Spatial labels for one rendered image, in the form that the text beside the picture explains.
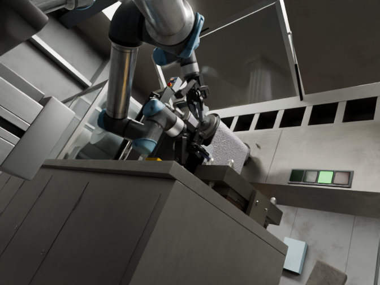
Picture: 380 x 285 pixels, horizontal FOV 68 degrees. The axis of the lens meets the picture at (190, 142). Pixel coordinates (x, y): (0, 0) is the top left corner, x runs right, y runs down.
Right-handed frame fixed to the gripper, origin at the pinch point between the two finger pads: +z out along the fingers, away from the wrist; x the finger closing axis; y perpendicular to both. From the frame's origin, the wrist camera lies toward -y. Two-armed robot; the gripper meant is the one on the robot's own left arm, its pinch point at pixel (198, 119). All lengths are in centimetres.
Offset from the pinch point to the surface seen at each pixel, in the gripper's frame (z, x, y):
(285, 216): 324, 273, 457
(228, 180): 19.4, -27.9, -19.7
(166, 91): -16.4, 25.1, 6.1
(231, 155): 19.3, -8.1, 6.8
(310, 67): -7, 65, 262
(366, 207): 47, -54, 24
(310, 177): 33, -38, 17
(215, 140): 9.9, -8.1, -0.9
